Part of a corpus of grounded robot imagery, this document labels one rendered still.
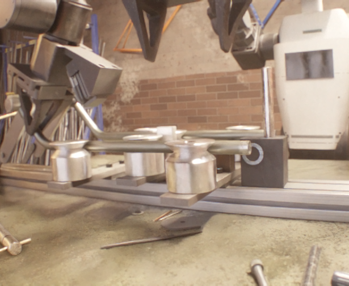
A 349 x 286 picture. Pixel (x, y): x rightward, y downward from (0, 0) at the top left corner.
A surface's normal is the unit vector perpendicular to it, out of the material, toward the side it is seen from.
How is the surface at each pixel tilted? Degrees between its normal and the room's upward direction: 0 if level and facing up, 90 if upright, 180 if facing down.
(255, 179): 90
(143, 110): 90
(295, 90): 90
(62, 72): 120
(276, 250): 0
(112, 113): 90
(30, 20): 133
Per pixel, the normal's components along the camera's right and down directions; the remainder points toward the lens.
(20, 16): 0.66, 0.69
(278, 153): -0.47, 0.13
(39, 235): -0.06, -0.99
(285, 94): -0.71, 0.15
